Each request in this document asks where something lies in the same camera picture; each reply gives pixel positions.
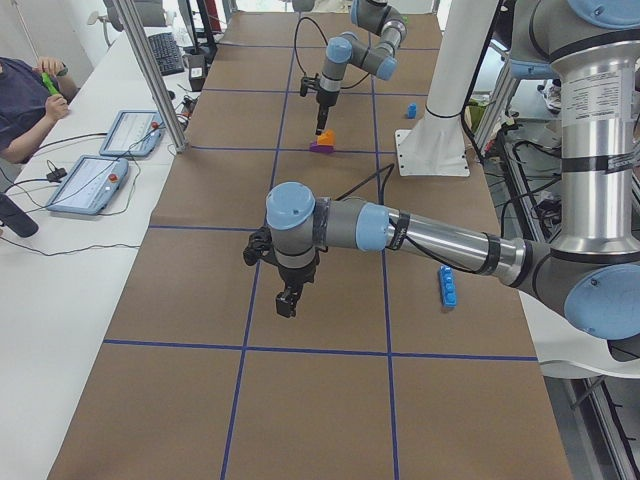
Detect white chair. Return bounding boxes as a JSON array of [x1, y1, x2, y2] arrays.
[[519, 292, 639, 379]]

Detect far teach pendant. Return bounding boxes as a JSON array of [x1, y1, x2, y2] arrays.
[[99, 110, 163, 157]]

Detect purple trapezoid block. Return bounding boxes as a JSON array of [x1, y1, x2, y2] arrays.
[[309, 142, 334, 154]]

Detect long blue studded block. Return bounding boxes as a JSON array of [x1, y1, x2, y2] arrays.
[[438, 265, 458, 308]]

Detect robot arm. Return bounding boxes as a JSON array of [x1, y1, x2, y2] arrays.
[[266, 1, 639, 340], [313, 0, 407, 135]]

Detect white camera mast base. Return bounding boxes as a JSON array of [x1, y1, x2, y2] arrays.
[[396, 0, 501, 177]]

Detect black keyboard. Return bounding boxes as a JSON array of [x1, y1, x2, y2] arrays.
[[147, 32, 184, 76]]

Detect orange trapezoid block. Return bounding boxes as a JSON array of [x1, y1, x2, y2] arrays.
[[316, 129, 336, 146]]

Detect seated person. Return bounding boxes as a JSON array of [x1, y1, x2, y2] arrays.
[[1, 57, 78, 164]]

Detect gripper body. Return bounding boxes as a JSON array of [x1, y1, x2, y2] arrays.
[[278, 263, 317, 298], [317, 88, 339, 109]]

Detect near teach pendant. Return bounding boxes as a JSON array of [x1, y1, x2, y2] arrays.
[[46, 155, 129, 215]]

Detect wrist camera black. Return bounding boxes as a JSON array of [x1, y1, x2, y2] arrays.
[[243, 226, 277, 266], [299, 74, 319, 97]]

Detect aluminium frame post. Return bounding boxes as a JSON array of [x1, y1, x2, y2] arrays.
[[114, 0, 187, 153]]

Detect small blue block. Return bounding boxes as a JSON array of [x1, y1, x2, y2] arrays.
[[405, 103, 418, 119]]

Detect teach pendant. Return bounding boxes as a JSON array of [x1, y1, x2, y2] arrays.
[[46, 155, 129, 215], [99, 110, 163, 157]]

